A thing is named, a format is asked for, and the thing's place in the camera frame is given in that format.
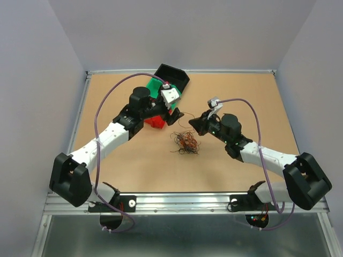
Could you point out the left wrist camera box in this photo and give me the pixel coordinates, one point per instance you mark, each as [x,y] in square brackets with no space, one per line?
[169,94]

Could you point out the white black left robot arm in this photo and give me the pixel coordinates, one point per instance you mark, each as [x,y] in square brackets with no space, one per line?
[70,177]

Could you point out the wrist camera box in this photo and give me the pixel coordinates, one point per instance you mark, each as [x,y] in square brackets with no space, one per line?
[169,94]
[214,103]

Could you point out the aluminium mounting rail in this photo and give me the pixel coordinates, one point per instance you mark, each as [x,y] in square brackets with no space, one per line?
[156,204]

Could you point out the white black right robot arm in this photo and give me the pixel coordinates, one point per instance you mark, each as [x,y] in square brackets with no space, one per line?
[304,181]

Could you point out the black plastic bin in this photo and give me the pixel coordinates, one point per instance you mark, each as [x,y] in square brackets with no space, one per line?
[174,76]

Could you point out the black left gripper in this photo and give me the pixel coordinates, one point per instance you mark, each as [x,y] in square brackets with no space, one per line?
[169,119]

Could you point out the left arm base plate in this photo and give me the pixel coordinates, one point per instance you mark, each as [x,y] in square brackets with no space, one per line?
[125,203]

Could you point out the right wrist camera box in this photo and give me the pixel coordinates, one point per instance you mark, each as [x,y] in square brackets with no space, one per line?
[214,103]

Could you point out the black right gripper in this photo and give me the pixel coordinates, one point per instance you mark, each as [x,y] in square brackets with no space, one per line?
[200,123]

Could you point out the red plastic bin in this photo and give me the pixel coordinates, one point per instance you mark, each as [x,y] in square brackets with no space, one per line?
[155,122]

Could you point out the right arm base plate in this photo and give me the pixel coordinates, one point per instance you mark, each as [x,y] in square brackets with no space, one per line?
[247,202]

